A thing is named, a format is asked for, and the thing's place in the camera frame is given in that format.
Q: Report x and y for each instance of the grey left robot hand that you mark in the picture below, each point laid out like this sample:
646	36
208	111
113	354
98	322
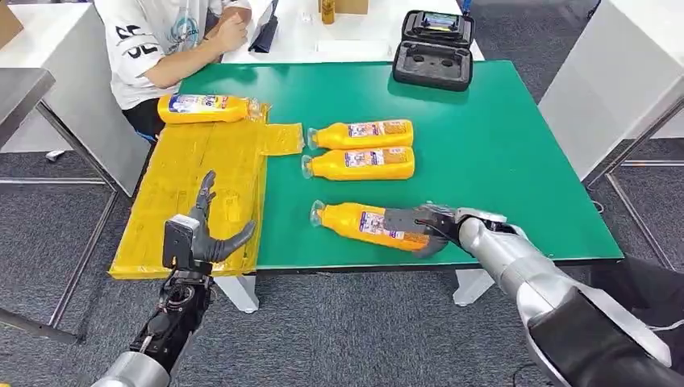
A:
211	247

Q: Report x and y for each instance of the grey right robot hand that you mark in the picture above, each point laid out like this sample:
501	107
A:
427	219

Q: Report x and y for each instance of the orange drink bottle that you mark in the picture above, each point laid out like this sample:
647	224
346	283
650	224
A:
331	139
208	113
342	221
326	168

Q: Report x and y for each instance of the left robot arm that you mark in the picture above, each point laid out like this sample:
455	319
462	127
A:
171	320

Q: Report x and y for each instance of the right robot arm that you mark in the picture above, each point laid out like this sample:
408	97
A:
513	262

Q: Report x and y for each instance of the white table foot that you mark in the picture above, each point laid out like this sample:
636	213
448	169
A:
473	286
240	294

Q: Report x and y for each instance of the yellow sheet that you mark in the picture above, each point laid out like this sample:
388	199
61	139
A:
176	176

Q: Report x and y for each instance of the green table mat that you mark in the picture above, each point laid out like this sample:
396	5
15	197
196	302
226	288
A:
481	160

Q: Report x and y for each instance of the black foam case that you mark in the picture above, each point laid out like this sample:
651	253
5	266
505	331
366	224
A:
433	75

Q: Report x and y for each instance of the small white floor item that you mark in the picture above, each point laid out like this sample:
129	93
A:
55	155

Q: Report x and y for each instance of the white table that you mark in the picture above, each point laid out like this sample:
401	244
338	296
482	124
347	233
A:
59	42
614	69
352	37

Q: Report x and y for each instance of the black tablet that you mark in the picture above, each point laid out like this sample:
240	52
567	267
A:
264	34

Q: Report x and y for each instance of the person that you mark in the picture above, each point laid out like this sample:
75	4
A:
155	32

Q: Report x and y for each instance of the small yellow bottle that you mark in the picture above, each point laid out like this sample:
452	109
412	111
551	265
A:
327	10

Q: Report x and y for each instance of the steel table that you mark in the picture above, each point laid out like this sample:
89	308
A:
21	96

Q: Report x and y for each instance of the brown cardboard box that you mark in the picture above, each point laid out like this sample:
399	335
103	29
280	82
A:
8	27

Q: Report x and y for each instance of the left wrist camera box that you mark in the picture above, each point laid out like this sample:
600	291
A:
179	243

